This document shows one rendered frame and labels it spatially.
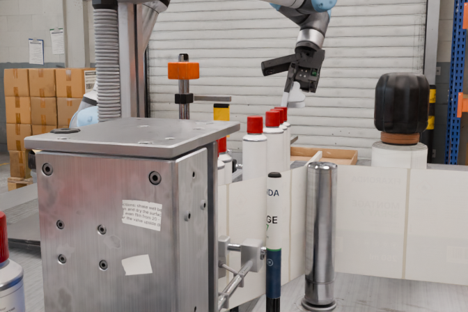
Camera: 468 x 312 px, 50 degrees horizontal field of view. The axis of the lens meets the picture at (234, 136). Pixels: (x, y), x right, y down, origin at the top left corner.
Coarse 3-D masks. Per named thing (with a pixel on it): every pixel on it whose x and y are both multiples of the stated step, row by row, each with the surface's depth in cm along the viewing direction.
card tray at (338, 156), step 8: (296, 152) 195; (304, 152) 194; (312, 152) 193; (328, 152) 191; (336, 152) 190; (344, 152) 189; (352, 152) 188; (304, 160) 186; (320, 160) 186; (328, 160) 186; (336, 160) 186; (344, 160) 186; (352, 160) 170
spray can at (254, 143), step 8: (248, 120) 102; (256, 120) 101; (248, 128) 102; (256, 128) 101; (248, 136) 102; (256, 136) 101; (264, 136) 102; (248, 144) 101; (256, 144) 101; (264, 144) 102; (248, 152) 102; (256, 152) 101; (264, 152) 102; (248, 160) 102; (256, 160) 101; (264, 160) 102; (248, 168) 102; (256, 168) 102; (264, 168) 102; (248, 176) 102; (256, 176) 102
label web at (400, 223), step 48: (240, 192) 56; (288, 192) 62; (384, 192) 63; (432, 192) 62; (240, 240) 56; (288, 240) 62; (336, 240) 66; (384, 240) 64; (432, 240) 63; (240, 288) 57
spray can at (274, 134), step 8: (272, 112) 112; (272, 120) 112; (264, 128) 114; (272, 128) 112; (280, 128) 113; (272, 136) 112; (280, 136) 112; (272, 144) 112; (280, 144) 113; (272, 152) 112; (280, 152) 113; (272, 160) 113; (280, 160) 113; (272, 168) 113; (280, 168) 114
